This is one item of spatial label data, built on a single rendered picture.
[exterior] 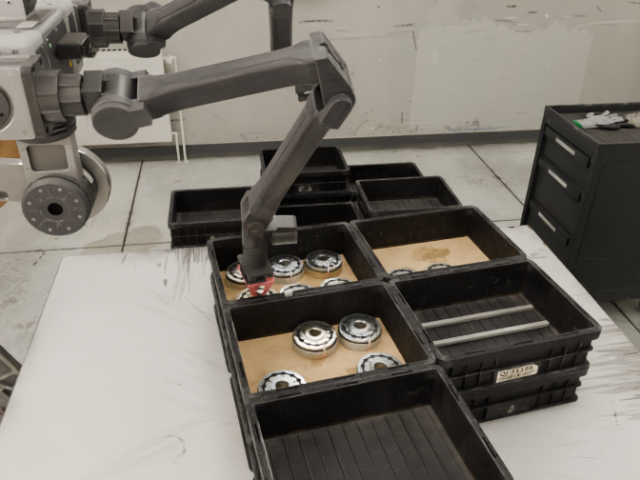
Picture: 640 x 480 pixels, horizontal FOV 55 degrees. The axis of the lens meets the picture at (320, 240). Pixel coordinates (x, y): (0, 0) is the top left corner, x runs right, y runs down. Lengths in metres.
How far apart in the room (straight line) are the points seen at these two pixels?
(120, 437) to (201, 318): 0.43
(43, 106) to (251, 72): 0.34
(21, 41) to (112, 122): 0.21
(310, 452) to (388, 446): 0.15
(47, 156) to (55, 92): 0.38
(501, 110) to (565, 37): 0.64
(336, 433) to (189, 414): 0.39
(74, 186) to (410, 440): 0.89
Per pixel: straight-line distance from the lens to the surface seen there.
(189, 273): 1.94
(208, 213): 2.70
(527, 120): 4.95
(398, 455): 1.25
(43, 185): 1.44
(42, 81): 1.12
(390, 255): 1.78
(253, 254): 1.42
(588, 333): 1.47
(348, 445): 1.25
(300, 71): 1.06
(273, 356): 1.42
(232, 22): 4.20
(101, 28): 1.58
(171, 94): 1.08
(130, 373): 1.63
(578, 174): 2.74
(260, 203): 1.29
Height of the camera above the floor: 1.79
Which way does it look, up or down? 32 degrees down
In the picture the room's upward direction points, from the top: 1 degrees clockwise
